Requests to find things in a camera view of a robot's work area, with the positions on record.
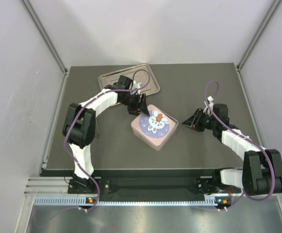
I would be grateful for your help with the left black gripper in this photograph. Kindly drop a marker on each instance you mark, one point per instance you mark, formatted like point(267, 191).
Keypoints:
point(134, 110)

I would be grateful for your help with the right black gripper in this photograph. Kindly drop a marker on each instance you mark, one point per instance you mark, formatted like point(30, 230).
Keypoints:
point(194, 122)

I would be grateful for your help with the silver tin lid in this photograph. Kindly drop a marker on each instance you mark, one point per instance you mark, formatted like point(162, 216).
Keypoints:
point(153, 126)

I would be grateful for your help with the pink square tin box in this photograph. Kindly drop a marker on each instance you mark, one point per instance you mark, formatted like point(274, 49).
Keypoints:
point(160, 146)

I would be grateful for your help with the metal tongs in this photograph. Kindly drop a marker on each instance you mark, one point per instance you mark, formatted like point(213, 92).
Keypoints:
point(97, 132)

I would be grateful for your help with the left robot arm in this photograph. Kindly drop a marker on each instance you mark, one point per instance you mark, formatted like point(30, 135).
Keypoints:
point(80, 124)

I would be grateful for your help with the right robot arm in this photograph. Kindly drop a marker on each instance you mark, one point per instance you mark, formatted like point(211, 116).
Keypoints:
point(262, 168)

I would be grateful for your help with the silver metal tray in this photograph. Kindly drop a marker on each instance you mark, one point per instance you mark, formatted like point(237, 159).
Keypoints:
point(138, 73)

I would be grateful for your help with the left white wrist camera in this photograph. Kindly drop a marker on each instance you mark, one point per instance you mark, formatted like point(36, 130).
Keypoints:
point(136, 86)

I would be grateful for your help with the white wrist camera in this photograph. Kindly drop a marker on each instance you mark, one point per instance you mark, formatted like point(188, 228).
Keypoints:
point(209, 105)
point(136, 86)

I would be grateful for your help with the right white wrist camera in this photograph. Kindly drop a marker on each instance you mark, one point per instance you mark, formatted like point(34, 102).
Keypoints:
point(209, 105)

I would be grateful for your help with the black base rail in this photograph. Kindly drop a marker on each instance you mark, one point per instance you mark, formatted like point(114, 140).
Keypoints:
point(153, 185)

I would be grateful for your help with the white cable duct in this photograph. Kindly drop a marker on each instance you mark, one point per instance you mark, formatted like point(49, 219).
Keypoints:
point(87, 201)

